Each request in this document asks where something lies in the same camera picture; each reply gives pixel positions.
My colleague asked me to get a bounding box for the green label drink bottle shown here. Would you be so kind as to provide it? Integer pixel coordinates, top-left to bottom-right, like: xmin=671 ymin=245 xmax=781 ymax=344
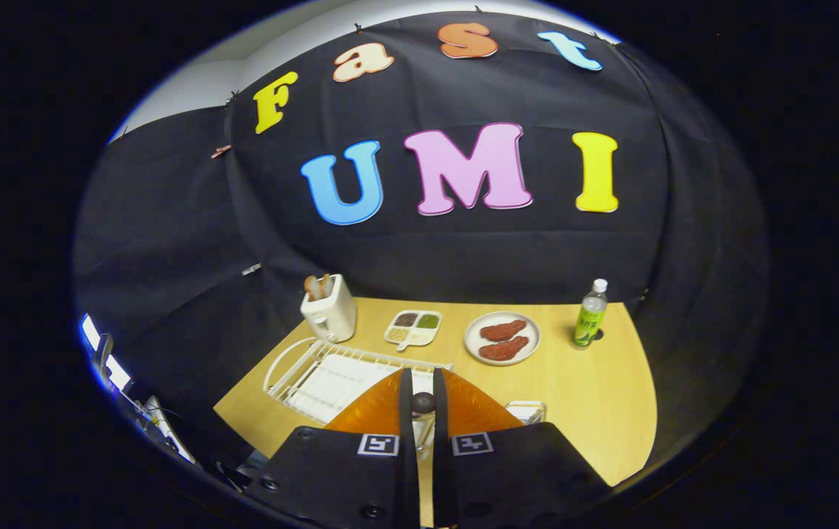
xmin=572 ymin=278 xmax=609 ymax=349

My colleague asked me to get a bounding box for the white toaster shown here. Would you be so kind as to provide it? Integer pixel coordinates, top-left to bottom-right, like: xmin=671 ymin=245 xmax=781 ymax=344
xmin=300 ymin=274 xmax=358 ymax=344

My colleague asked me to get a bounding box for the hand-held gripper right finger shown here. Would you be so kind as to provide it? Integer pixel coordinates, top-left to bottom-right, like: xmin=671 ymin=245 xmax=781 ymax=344
xmin=431 ymin=367 xmax=612 ymax=529

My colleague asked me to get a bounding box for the metal wire basket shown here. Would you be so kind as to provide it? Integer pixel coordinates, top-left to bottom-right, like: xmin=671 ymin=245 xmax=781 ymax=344
xmin=505 ymin=400 xmax=547 ymax=427

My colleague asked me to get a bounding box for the red meat piece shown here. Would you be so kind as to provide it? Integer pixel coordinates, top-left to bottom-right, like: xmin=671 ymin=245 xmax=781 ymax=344
xmin=478 ymin=337 xmax=531 ymax=362
xmin=480 ymin=319 xmax=528 ymax=342

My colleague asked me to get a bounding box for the white wire dish rack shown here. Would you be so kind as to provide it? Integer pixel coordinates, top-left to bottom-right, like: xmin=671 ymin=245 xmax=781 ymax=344
xmin=264 ymin=337 xmax=454 ymax=425

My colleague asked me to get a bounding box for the white round plate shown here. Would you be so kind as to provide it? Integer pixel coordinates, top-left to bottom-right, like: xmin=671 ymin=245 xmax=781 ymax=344
xmin=464 ymin=311 xmax=541 ymax=367

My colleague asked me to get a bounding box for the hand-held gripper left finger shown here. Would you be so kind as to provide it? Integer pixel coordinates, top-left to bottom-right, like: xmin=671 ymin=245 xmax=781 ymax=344
xmin=247 ymin=367 xmax=421 ymax=529

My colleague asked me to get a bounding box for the white divided condiment dish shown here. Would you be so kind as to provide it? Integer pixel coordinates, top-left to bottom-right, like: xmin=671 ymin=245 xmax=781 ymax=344
xmin=383 ymin=309 xmax=443 ymax=352

